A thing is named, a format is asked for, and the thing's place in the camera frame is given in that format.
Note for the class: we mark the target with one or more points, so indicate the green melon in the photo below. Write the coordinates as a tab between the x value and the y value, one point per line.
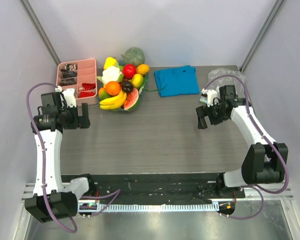
134	56

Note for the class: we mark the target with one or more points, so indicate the green orange mango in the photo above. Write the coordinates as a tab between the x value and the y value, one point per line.
103	94

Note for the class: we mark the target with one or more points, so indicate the pink organizer tray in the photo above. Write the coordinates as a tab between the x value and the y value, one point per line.
81	76

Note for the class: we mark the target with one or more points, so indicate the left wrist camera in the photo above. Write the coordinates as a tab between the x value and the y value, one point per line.
68	96

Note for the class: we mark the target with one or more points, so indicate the clear zip top bag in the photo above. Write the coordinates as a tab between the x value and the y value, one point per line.
222	77

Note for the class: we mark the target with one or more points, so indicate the orange yellow mango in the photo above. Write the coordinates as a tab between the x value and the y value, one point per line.
143	69

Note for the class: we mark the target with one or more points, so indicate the white cauliflower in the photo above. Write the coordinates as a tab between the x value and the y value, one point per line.
111	74

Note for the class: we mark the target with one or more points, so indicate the red apple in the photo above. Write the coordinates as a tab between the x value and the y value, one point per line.
129	70

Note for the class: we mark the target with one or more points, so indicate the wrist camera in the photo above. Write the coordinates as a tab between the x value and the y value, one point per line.
207	96
68	96

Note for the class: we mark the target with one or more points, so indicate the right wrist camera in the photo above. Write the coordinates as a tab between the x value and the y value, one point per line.
207	96

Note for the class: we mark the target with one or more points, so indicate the yellow bell pepper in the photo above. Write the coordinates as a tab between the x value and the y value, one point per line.
110	61

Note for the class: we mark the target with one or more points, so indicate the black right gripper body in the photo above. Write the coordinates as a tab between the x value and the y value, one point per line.
209	114

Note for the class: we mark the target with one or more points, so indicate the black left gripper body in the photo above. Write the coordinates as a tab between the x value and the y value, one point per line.
70	115

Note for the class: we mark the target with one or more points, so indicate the orange fruit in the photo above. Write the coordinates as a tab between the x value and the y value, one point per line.
113	88

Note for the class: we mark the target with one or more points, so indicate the blue folded cloth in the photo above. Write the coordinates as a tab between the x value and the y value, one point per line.
176	81

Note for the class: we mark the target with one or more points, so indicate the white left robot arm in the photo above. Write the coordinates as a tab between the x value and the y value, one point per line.
51	200

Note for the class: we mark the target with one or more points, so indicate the dark purple mangosteen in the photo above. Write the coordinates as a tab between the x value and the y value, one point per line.
127	86

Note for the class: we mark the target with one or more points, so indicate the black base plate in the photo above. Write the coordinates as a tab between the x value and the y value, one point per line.
160	189

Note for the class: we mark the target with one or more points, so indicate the green fruit basket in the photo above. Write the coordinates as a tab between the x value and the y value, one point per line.
141	89

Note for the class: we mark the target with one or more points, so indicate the yellow lemon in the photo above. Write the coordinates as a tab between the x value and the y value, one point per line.
137	80

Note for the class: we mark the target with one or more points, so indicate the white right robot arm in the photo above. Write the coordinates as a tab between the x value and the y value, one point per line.
265	164

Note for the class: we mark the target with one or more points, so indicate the white slotted cable duct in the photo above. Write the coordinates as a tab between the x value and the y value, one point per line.
214	206

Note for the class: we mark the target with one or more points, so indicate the yellow banana bunch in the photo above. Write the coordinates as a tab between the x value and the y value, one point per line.
113	102

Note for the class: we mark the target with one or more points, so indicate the watermelon slice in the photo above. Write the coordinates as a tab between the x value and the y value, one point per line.
132	100

